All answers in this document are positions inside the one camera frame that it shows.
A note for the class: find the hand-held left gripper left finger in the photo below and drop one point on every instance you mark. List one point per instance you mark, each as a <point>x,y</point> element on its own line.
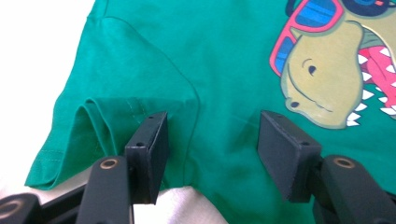
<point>149,161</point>

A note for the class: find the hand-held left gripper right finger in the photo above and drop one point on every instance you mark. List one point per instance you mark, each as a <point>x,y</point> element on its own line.
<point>286,155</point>

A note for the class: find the green dinosaur print t-shirt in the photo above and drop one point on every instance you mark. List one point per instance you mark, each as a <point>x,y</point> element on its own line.
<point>218,62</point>

